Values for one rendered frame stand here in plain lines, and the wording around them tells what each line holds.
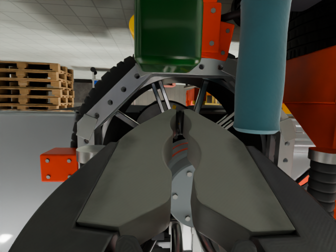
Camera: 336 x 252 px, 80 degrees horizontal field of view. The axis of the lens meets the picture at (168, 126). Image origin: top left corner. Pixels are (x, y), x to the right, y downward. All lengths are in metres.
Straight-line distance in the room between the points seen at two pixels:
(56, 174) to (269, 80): 0.51
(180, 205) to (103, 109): 0.28
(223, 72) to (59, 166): 0.45
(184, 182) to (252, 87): 0.21
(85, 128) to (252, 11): 0.42
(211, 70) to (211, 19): 0.11
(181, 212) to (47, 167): 0.34
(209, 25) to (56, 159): 0.47
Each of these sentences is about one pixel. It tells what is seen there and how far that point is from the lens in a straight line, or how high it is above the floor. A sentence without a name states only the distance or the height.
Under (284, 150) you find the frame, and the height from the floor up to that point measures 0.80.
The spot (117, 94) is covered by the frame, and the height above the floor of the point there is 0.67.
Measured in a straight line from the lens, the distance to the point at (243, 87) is 0.41.
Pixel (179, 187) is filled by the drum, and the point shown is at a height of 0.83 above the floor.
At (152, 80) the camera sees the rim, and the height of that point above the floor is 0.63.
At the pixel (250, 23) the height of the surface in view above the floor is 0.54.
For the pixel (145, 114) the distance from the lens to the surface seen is 0.99.
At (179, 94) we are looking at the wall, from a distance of 9.02.
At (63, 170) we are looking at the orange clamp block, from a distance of 0.56.
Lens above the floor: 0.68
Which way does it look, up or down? 7 degrees up
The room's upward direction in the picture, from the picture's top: 179 degrees counter-clockwise
